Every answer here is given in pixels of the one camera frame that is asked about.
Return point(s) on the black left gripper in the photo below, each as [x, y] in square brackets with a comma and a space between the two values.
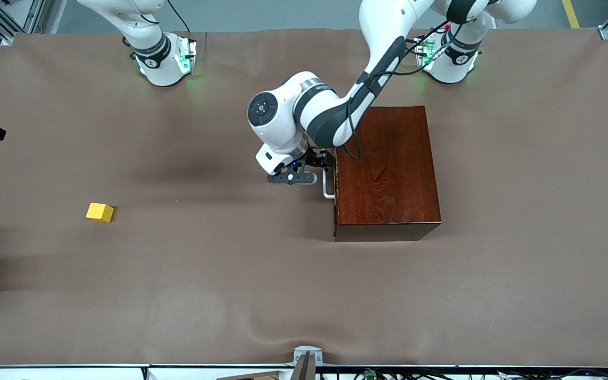
[316, 157]

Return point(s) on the yellow block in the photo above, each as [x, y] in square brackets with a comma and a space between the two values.
[100, 212]

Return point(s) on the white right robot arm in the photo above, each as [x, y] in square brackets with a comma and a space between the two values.
[151, 58]

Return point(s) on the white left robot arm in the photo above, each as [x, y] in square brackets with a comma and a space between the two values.
[325, 116]

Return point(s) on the dark brown wooden cabinet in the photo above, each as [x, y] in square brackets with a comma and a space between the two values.
[393, 184]

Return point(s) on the green lit base connector box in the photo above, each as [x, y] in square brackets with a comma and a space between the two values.
[426, 53]
[187, 55]

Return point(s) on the brown table cover cloth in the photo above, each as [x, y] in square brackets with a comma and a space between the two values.
[177, 295]

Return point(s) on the green terminal connector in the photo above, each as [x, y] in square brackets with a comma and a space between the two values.
[370, 374]

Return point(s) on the tan board piece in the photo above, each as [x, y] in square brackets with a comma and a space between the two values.
[262, 377]

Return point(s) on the grey metal bracket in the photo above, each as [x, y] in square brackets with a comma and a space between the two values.
[306, 352]

